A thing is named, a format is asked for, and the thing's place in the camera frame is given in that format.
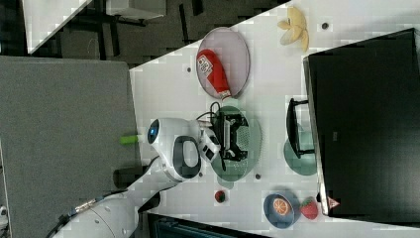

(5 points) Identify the green plastic object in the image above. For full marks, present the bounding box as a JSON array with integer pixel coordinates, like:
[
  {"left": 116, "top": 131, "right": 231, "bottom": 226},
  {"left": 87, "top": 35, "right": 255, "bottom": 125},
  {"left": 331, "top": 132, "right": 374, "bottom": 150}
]
[{"left": 119, "top": 135, "right": 143, "bottom": 145}]

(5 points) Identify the green plastic strainer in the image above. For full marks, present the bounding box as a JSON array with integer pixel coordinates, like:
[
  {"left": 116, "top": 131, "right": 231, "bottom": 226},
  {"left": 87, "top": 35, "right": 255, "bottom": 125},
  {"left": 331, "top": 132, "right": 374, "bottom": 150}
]
[{"left": 211, "top": 98, "right": 263, "bottom": 189}]

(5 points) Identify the red strawberry toy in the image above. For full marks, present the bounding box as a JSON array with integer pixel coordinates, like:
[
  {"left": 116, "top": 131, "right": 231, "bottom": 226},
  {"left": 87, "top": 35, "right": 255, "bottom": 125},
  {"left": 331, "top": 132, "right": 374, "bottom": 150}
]
[{"left": 300, "top": 196, "right": 318, "bottom": 220}]

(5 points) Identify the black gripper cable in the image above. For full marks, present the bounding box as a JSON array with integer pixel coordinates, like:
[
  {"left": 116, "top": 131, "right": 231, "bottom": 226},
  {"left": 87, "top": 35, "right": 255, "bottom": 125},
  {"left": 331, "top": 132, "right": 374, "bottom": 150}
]
[{"left": 196, "top": 101, "right": 227, "bottom": 173}]

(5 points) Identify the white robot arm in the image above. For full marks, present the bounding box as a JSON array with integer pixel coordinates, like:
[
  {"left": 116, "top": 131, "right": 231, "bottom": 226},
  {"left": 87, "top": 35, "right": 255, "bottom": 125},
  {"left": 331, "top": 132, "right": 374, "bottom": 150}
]
[{"left": 46, "top": 113, "right": 261, "bottom": 238}]

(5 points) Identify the grey round plate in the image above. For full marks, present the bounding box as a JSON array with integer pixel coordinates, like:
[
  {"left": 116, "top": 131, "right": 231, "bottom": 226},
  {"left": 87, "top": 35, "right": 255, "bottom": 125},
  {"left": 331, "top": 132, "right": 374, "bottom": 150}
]
[{"left": 196, "top": 27, "right": 251, "bottom": 99}]

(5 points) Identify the orange slice toy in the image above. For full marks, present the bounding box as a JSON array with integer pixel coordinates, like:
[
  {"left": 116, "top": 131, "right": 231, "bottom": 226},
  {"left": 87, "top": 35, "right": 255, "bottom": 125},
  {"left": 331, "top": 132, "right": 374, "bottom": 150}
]
[{"left": 272, "top": 197, "right": 291, "bottom": 216}]

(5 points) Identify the yellow plush banana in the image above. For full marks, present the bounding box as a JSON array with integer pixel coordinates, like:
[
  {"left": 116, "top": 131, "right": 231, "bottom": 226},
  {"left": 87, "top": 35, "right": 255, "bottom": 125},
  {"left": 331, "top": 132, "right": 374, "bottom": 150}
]
[{"left": 277, "top": 7, "right": 309, "bottom": 53}]

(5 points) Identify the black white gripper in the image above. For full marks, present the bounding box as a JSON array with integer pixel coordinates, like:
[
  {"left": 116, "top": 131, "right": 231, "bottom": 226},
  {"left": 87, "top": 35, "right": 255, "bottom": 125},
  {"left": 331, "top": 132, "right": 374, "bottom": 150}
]
[{"left": 212, "top": 112, "right": 249, "bottom": 162}]

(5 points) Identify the blue bowl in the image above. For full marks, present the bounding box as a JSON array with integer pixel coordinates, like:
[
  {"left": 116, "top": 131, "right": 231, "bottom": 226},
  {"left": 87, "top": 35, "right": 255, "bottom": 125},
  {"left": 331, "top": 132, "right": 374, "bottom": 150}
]
[{"left": 262, "top": 190, "right": 300, "bottom": 229}]

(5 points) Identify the red plush ketchup bottle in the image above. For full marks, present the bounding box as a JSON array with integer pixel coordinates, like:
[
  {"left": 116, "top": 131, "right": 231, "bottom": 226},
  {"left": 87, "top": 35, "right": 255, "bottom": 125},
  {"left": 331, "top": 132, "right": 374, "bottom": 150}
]
[{"left": 196, "top": 49, "right": 231, "bottom": 99}]

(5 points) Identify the blue metal frame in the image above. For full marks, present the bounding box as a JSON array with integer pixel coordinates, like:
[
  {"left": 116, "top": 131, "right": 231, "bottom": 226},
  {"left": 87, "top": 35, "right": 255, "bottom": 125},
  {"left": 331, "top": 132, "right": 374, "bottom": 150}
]
[{"left": 148, "top": 213, "right": 268, "bottom": 238}]

